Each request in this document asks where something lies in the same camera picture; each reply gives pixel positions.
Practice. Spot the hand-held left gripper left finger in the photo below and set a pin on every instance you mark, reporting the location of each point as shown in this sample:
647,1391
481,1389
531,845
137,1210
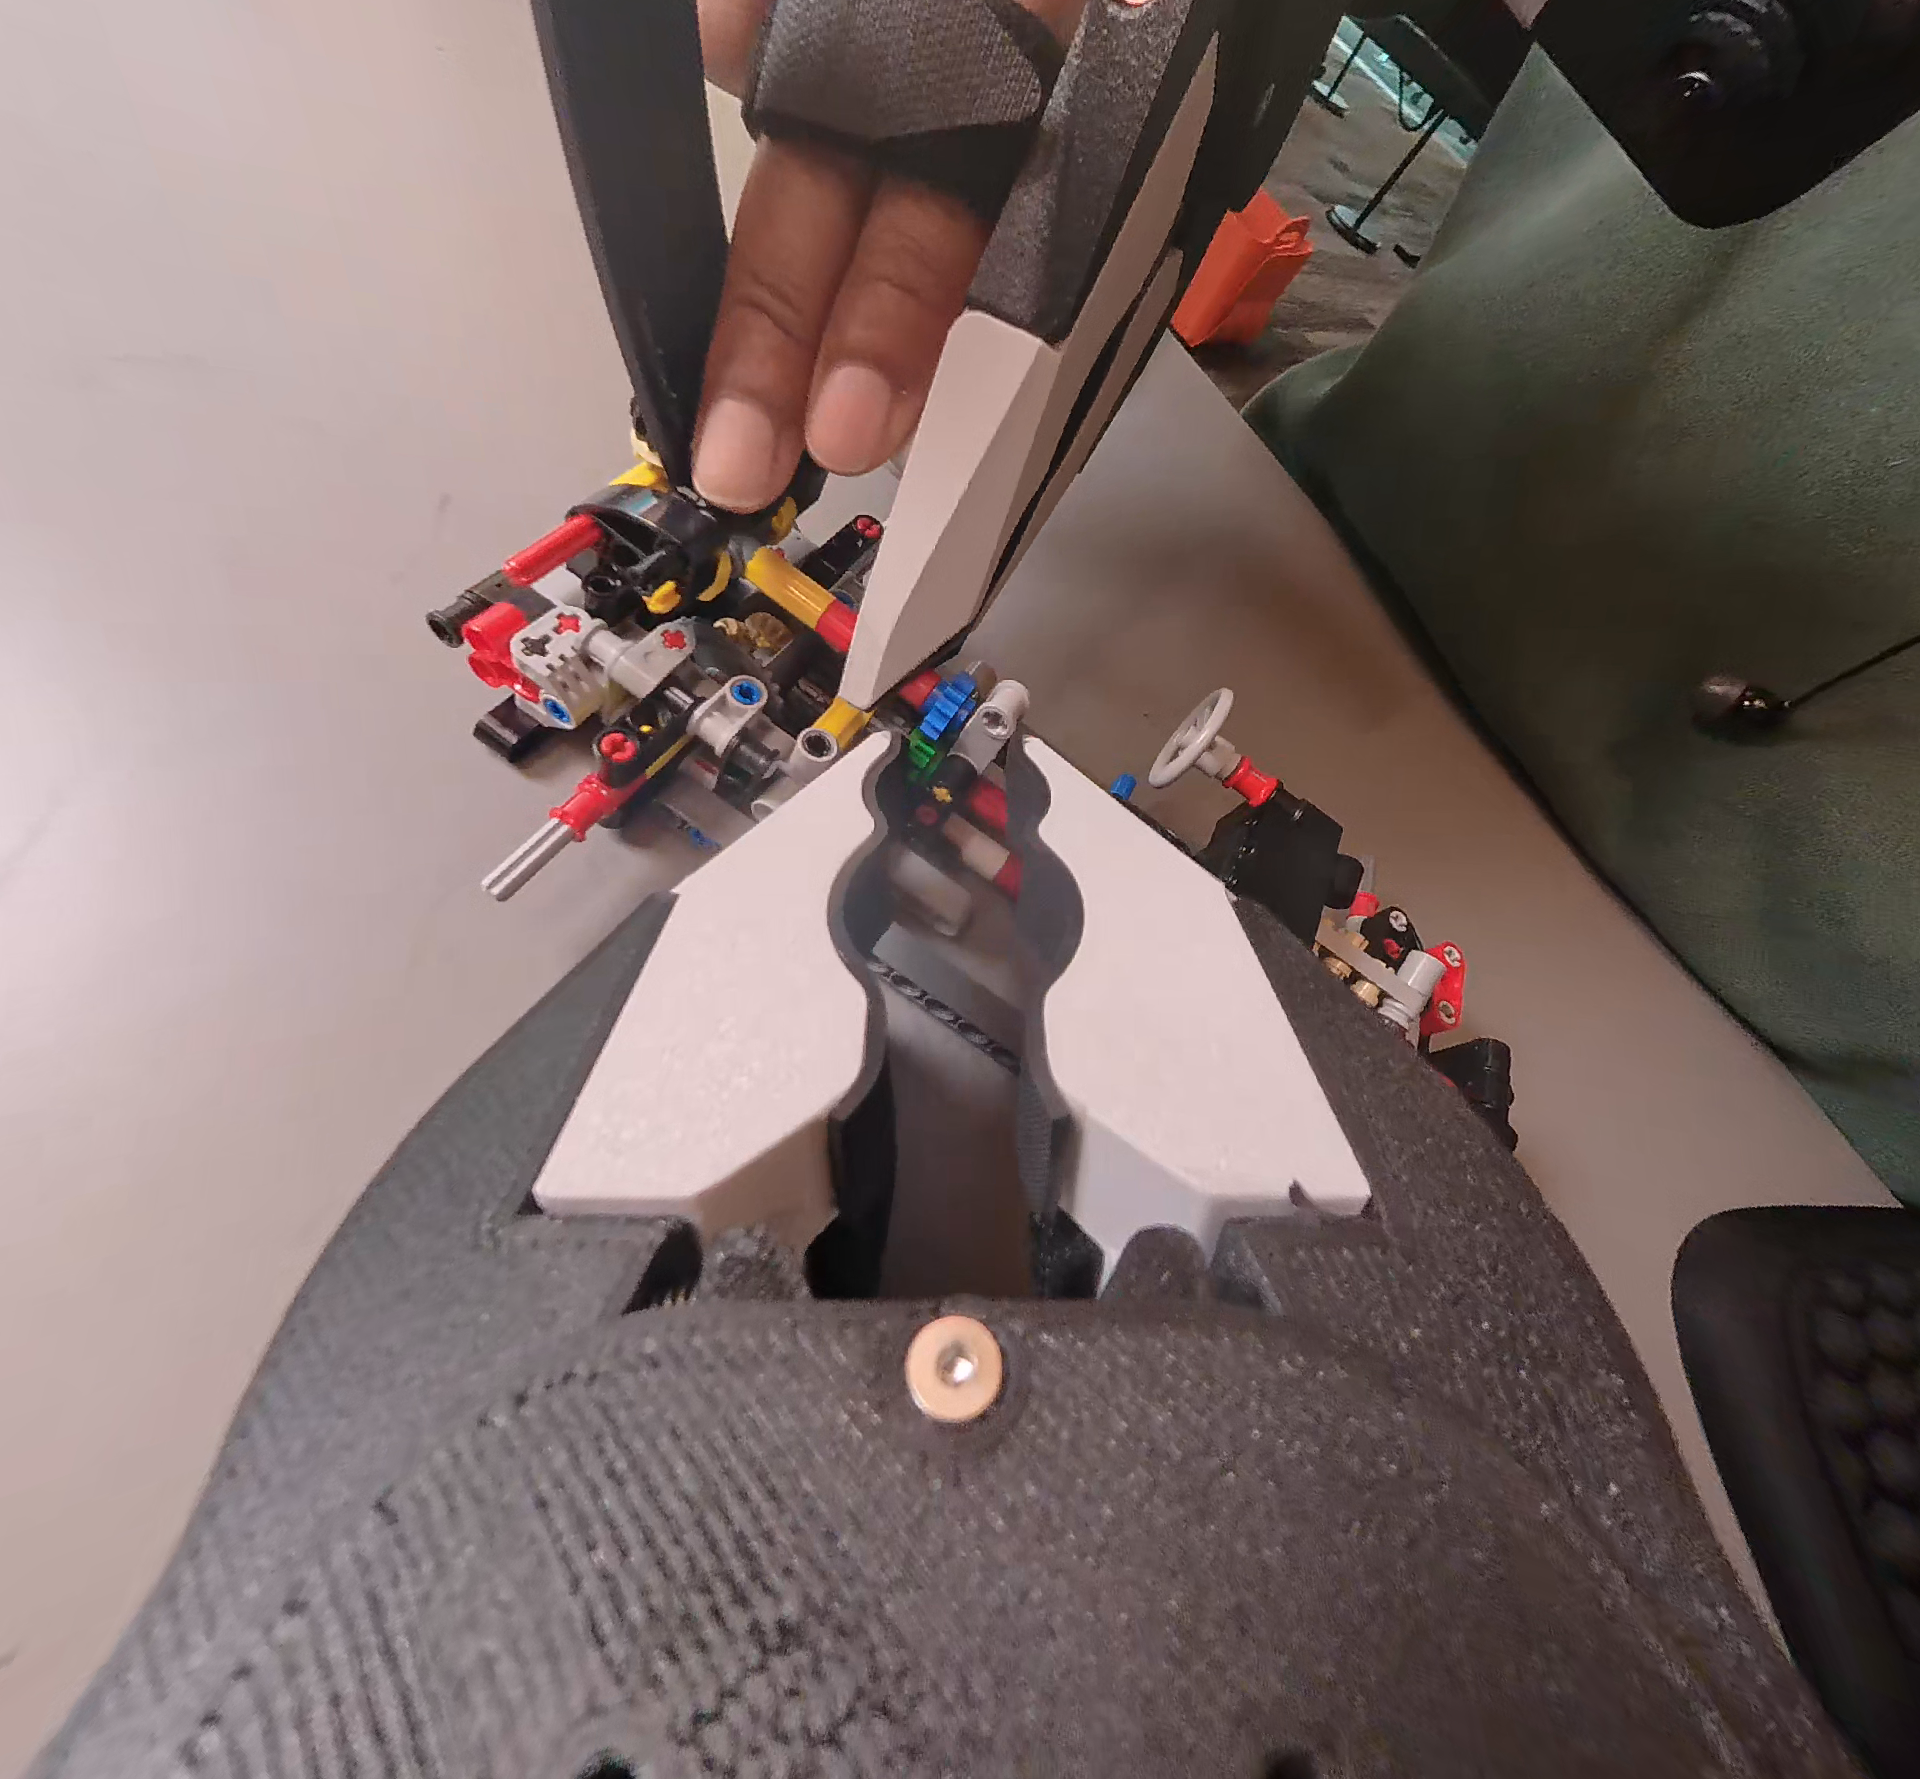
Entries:
705,1029

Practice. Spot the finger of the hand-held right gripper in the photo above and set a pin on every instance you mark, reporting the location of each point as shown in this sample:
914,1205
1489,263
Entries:
959,460
629,84

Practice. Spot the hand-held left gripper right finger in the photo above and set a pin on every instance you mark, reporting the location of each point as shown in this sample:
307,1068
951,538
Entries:
1198,1044

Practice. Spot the lego car chassis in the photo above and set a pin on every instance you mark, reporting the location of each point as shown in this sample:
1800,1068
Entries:
674,549

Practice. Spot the person's right hand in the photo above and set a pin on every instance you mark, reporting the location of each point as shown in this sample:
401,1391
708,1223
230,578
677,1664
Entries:
809,324

